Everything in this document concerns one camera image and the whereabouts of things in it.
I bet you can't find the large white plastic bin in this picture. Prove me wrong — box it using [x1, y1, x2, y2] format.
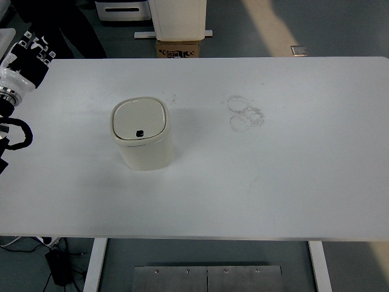
[149, 0, 208, 41]

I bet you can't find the person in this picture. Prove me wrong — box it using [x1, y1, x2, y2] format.
[10, 0, 108, 59]

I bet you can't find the white power strip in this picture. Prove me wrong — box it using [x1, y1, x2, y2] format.
[35, 236, 61, 246]

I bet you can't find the white cable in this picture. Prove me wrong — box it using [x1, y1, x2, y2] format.
[0, 237, 21, 248]

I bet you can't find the black power adapter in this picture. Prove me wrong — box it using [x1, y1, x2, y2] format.
[45, 248, 73, 287]

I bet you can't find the cream trash bin with lid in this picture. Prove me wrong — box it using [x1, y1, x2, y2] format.
[109, 96, 174, 170]

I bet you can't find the grey metal plate with screws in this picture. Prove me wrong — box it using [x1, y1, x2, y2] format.
[134, 265, 283, 292]

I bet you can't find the white table leg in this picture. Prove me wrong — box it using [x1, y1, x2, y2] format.
[83, 238, 109, 292]
[308, 241, 334, 292]

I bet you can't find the white side furniture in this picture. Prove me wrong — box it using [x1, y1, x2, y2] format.
[0, 27, 17, 61]

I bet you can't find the cardboard box with black print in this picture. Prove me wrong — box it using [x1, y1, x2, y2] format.
[156, 39, 202, 58]

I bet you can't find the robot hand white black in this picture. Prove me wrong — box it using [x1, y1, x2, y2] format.
[0, 30, 57, 99]

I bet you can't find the grey floor socket plate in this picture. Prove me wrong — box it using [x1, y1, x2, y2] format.
[290, 45, 310, 57]

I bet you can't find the black cable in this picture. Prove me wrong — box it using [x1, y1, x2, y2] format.
[0, 237, 89, 292]

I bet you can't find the white metal base bar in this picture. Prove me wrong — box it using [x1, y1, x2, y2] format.
[134, 29, 215, 40]

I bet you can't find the white appliance with dark slot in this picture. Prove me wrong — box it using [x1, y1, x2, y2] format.
[94, 0, 152, 22]

